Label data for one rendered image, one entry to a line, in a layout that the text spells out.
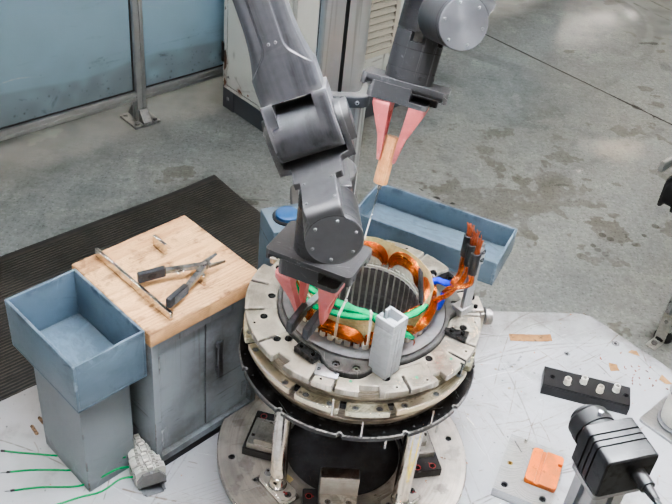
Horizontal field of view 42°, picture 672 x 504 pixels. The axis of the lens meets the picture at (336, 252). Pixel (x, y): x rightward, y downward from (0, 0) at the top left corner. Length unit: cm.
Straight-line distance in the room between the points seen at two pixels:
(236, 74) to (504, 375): 240
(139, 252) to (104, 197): 201
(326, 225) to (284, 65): 15
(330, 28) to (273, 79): 64
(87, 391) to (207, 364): 21
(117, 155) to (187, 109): 46
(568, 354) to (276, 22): 103
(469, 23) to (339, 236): 27
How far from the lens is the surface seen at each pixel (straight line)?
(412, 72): 102
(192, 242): 134
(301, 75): 84
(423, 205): 149
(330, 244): 84
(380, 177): 106
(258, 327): 115
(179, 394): 132
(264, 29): 84
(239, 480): 136
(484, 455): 147
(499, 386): 158
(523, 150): 387
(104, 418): 129
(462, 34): 96
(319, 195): 83
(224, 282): 126
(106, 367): 119
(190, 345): 127
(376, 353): 108
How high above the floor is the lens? 188
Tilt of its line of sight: 38 degrees down
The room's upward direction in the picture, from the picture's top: 7 degrees clockwise
